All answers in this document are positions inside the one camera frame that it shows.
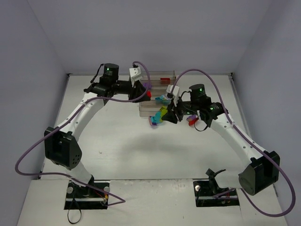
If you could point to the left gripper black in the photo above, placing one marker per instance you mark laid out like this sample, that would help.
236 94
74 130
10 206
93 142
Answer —
136 90

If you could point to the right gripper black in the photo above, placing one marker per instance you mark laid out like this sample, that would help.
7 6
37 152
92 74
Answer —
174 111

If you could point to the purple rounded lego brick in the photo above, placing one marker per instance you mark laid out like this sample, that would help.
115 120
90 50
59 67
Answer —
147 85

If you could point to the red curved lego piece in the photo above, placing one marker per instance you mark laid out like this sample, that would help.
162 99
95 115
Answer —
192 121

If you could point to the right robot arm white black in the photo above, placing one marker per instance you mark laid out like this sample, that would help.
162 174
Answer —
259 172

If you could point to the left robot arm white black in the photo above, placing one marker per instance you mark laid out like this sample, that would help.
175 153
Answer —
61 142

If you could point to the blue lego brick center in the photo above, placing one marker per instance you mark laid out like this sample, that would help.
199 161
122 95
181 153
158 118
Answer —
153 120

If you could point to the clear bin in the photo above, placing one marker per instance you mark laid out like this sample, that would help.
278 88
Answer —
153 96
159 84
149 108
156 75

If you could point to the purple butterfly lego piece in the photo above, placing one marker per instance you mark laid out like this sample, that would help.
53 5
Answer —
149 122

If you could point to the clear bin farthest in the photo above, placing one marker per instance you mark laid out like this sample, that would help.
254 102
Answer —
156 75

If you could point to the clear bin nearest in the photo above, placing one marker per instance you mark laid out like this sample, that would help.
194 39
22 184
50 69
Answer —
149 108

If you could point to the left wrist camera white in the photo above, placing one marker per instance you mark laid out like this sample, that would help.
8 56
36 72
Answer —
135 74

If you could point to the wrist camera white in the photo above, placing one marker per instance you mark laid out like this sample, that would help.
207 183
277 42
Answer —
172 93
135 74

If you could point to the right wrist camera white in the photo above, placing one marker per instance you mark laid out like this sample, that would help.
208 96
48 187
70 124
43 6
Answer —
172 93

